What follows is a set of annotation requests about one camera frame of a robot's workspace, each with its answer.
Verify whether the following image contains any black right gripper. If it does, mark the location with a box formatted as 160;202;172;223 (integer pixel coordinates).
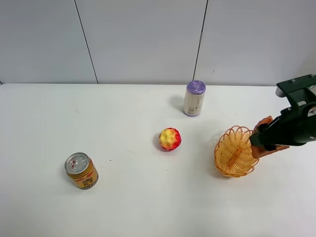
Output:
249;74;316;151

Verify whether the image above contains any brown waffle slice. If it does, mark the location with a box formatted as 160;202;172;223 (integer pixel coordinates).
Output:
251;116;289;158

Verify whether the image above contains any orange woven basket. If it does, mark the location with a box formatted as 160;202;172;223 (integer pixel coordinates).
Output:
214;125;259;178

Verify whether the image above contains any purple capped paper roll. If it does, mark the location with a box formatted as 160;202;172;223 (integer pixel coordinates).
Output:
183;80;206;117

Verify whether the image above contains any red yellow bumpy ball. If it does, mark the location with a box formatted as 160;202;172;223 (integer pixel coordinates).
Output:
158;127;182;152

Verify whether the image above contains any gold drink can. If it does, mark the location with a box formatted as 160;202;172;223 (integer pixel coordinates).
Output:
64;153;99;190

